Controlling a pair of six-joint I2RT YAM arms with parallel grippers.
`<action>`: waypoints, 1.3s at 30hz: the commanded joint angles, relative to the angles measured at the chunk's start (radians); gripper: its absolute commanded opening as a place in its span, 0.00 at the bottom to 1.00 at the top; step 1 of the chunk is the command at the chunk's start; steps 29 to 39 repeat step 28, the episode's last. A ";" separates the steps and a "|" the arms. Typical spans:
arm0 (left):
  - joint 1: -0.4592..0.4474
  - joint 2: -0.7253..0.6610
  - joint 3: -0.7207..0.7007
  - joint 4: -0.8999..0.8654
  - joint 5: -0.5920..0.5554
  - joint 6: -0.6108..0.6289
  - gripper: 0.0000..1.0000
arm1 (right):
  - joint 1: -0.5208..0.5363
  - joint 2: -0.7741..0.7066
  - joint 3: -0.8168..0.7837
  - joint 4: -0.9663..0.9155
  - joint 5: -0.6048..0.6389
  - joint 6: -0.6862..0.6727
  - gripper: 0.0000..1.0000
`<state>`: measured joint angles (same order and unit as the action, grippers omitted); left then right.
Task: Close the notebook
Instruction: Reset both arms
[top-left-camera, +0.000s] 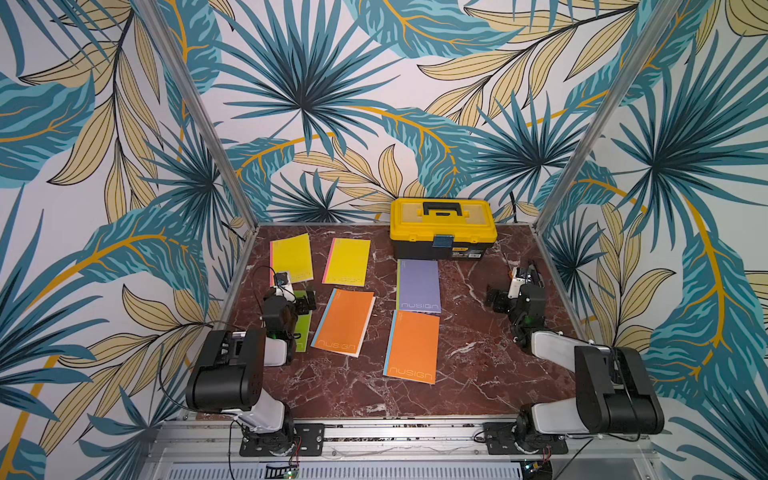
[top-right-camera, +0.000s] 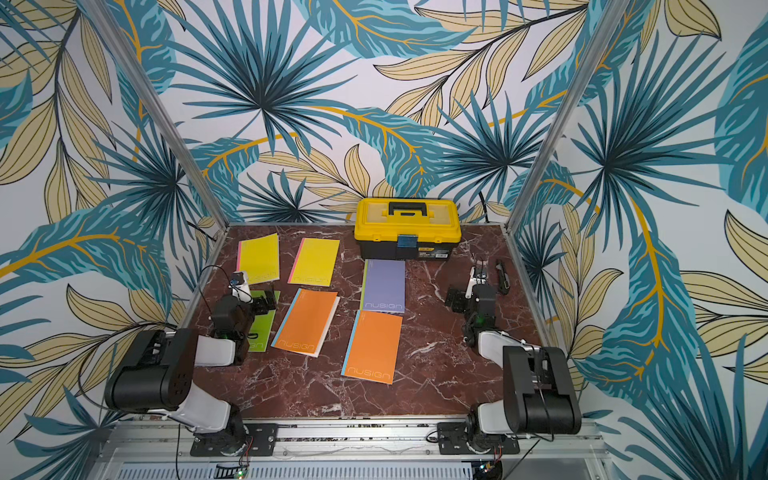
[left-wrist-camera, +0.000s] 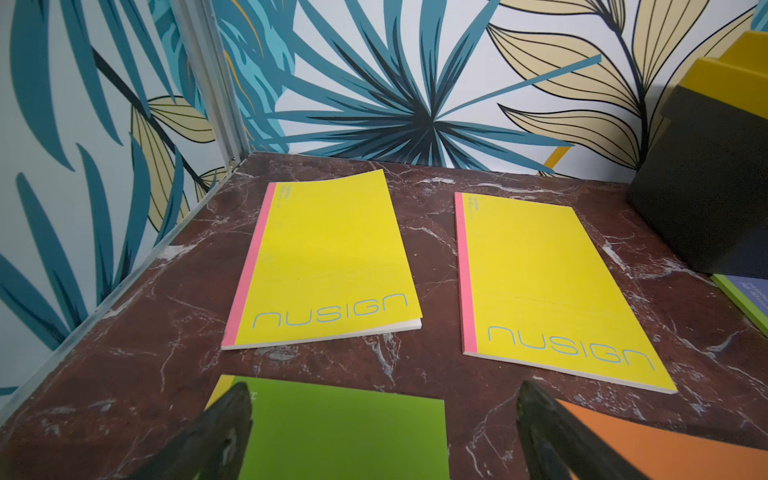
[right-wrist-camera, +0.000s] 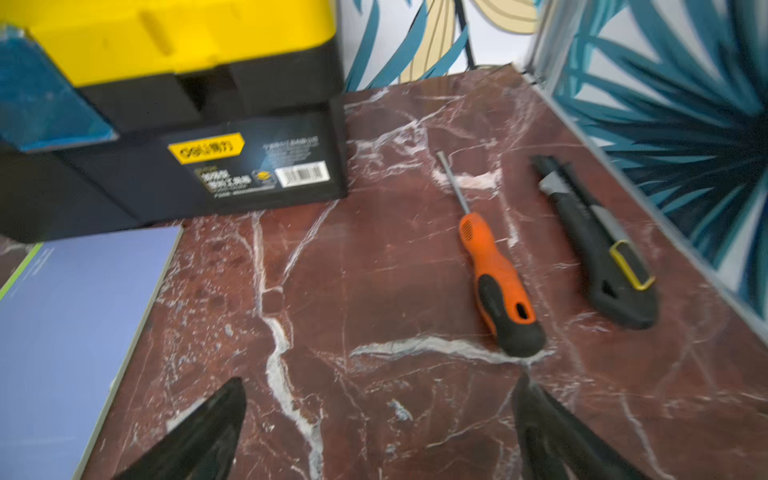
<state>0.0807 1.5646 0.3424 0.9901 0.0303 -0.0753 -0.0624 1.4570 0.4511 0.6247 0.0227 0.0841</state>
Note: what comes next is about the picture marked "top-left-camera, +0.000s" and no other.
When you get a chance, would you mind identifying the yellow cover notebook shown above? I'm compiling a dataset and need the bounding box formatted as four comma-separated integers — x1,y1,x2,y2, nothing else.
322,238,371,287
270,234,314,283

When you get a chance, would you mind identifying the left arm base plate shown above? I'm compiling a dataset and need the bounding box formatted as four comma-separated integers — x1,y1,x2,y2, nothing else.
239,423,326,458

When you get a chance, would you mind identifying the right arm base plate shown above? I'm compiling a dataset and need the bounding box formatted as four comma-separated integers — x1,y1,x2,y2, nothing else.
481,422,568,456

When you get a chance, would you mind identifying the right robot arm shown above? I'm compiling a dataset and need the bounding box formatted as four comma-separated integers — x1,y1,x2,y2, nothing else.
477,263,665,456

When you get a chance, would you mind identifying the yellow black toolbox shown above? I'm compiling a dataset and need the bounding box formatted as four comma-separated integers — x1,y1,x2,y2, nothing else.
390,198,498,260

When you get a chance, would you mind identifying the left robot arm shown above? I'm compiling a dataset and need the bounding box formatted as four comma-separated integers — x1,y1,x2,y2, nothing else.
185,271,314,456

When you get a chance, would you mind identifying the aluminium front rail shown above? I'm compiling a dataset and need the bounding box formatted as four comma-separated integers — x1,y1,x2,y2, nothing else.
139,416,663,479

